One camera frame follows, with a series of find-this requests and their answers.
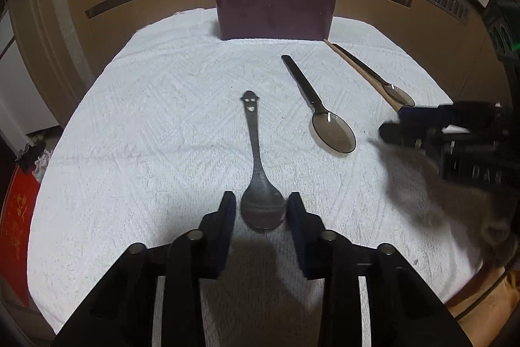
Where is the maroon plastic utensil holder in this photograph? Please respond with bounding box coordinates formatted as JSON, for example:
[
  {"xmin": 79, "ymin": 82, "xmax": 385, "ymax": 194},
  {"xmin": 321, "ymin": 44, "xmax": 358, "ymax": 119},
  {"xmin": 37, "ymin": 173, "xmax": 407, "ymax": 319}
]
[{"xmin": 213, "ymin": 0, "xmax": 339, "ymax": 42}]

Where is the smoky spoon with wide handle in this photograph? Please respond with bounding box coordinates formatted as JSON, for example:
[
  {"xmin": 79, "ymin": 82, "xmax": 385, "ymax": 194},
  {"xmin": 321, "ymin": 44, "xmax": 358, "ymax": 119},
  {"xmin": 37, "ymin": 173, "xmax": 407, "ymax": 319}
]
[{"xmin": 281, "ymin": 54, "xmax": 357, "ymax": 156}]

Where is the steel spoon with smiley handle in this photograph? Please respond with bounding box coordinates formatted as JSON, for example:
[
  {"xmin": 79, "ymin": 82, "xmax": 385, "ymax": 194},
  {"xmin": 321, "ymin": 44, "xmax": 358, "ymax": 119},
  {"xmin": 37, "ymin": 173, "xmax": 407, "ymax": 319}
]
[{"xmin": 240, "ymin": 90, "xmax": 287, "ymax": 232}]

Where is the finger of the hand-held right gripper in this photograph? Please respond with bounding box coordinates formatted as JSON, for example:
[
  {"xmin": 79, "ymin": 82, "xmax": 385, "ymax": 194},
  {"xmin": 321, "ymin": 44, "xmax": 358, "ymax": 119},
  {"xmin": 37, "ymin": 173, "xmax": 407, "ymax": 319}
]
[
  {"xmin": 379, "ymin": 121, "xmax": 448, "ymax": 149},
  {"xmin": 398, "ymin": 101, "xmax": 506, "ymax": 129}
]

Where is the smoky spoon with thin handle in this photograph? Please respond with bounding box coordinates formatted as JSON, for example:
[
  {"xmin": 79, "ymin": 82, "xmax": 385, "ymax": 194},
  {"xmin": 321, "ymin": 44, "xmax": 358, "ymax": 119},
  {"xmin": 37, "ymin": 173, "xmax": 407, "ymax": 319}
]
[{"xmin": 334, "ymin": 44, "xmax": 416, "ymax": 108}]

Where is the red box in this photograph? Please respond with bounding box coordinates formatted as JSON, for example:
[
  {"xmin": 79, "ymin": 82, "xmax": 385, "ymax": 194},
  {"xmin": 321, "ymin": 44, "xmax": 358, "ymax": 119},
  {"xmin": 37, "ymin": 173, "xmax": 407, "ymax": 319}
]
[{"xmin": 0, "ymin": 164, "xmax": 41, "ymax": 307}]

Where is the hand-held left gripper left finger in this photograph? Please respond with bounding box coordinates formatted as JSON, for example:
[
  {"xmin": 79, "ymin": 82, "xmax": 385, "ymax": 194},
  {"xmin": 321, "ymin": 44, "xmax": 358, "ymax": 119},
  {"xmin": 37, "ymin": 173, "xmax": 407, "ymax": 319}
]
[{"xmin": 53, "ymin": 190, "xmax": 237, "ymax": 347}]

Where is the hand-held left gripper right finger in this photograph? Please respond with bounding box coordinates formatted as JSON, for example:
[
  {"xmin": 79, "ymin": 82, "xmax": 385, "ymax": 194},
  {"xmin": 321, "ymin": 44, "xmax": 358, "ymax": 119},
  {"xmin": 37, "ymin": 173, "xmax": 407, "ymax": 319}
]
[{"xmin": 286, "ymin": 192, "xmax": 474, "ymax": 347}]

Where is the white textured towel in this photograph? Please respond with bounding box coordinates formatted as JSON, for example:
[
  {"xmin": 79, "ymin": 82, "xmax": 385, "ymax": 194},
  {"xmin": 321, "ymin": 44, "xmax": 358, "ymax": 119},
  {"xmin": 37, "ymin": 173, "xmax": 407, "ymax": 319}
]
[{"xmin": 26, "ymin": 7, "xmax": 486, "ymax": 347}]

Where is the wooden spoon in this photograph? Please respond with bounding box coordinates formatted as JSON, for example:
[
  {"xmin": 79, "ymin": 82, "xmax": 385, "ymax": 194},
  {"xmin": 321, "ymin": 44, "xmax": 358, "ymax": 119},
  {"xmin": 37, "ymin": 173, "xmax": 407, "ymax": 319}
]
[{"xmin": 324, "ymin": 39, "xmax": 403, "ymax": 113}]

